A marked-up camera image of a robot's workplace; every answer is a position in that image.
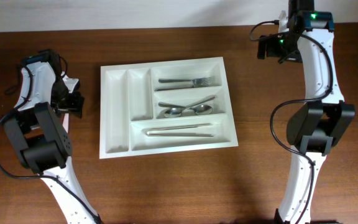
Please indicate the steel fork crosswise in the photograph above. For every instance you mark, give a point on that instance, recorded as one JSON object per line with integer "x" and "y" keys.
{"x": 200, "y": 85}

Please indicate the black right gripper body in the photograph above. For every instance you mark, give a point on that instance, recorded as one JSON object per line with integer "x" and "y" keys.
{"x": 283, "y": 48}

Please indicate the large steel spoon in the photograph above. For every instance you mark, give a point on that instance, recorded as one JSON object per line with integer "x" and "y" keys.
{"x": 199, "y": 109}

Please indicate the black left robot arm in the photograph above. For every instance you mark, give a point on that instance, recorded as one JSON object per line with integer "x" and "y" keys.
{"x": 37, "y": 128}

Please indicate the pink plastic knife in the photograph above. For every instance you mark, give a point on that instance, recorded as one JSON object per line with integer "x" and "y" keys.
{"x": 65, "y": 122}

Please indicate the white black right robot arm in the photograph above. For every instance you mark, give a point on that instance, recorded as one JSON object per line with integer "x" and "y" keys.
{"x": 306, "y": 36}

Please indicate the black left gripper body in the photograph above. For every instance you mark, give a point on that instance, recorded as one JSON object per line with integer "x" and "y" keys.
{"x": 63, "y": 100}

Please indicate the steel fork with long handle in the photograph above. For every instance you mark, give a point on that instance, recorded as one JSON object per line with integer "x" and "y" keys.
{"x": 205, "y": 81}

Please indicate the white plastic cutlery tray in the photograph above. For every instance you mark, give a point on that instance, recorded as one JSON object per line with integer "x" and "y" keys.
{"x": 161, "y": 107}

